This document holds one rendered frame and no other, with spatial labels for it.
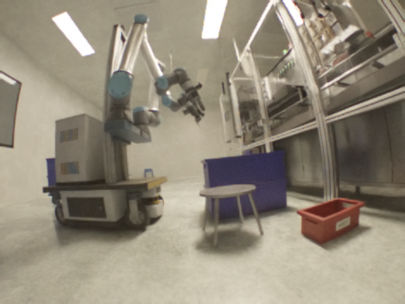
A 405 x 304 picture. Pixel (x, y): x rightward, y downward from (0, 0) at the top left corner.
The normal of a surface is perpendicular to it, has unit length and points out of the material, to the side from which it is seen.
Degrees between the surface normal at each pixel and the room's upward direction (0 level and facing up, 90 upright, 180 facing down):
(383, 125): 90
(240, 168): 90
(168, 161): 90
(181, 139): 90
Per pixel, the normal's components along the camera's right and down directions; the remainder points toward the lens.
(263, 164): 0.07, -0.08
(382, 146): -0.99, 0.10
